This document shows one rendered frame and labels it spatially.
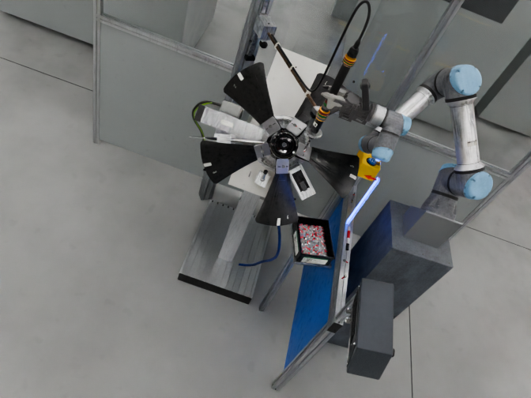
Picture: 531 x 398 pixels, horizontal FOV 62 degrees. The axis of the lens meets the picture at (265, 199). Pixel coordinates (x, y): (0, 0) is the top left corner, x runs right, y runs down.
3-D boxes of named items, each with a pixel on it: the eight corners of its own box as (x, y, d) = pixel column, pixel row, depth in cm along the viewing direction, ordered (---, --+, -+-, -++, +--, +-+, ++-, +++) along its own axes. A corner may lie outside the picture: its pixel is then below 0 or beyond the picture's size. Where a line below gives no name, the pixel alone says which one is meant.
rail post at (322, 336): (273, 381, 245) (327, 321, 188) (280, 384, 245) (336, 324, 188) (271, 388, 242) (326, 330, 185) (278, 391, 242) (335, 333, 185)
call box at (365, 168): (355, 156, 234) (363, 142, 227) (372, 163, 235) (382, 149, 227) (352, 176, 223) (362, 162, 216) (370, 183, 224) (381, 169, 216)
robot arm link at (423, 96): (434, 65, 191) (350, 140, 188) (450, 61, 180) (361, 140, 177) (448, 86, 194) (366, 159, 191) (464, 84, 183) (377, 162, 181)
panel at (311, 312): (305, 254, 292) (347, 190, 244) (306, 254, 292) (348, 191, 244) (282, 375, 236) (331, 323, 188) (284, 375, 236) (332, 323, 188)
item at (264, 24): (251, 28, 213) (256, 12, 207) (264, 29, 216) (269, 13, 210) (259, 41, 208) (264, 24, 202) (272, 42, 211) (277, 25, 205)
